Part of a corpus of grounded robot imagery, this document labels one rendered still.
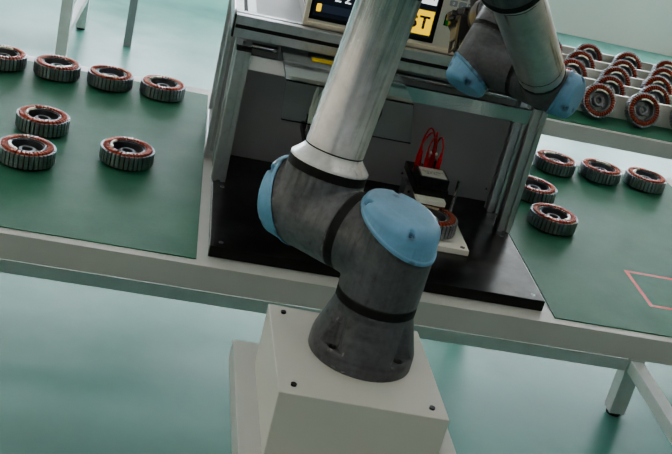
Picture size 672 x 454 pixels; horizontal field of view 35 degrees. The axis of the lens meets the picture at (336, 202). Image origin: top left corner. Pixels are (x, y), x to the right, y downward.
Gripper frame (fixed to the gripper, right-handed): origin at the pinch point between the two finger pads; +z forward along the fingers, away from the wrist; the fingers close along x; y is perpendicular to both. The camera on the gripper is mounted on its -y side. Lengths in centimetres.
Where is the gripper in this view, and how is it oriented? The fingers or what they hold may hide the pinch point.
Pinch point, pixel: (458, 27)
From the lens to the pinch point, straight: 211.6
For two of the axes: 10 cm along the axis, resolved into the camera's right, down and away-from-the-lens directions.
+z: -1.7, 0.2, 9.9
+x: 9.7, 1.7, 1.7
